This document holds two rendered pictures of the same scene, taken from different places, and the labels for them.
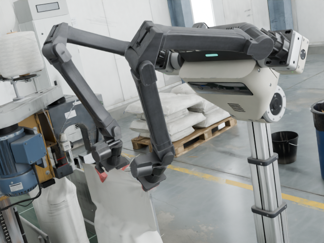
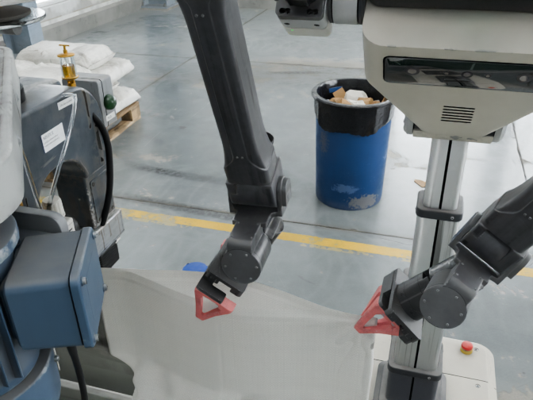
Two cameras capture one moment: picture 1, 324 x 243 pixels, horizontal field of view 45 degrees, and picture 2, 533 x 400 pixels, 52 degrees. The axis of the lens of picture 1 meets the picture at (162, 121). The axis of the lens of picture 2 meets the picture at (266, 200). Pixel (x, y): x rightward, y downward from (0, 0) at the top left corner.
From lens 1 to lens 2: 1.10 m
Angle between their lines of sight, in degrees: 35
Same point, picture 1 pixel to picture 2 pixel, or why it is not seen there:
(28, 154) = (89, 316)
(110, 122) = (274, 168)
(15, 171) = (9, 376)
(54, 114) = not seen: hidden behind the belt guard
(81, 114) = (75, 136)
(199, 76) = (440, 46)
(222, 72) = (507, 40)
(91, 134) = (94, 185)
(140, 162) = (473, 287)
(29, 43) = not seen: outside the picture
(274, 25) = not seen: outside the picture
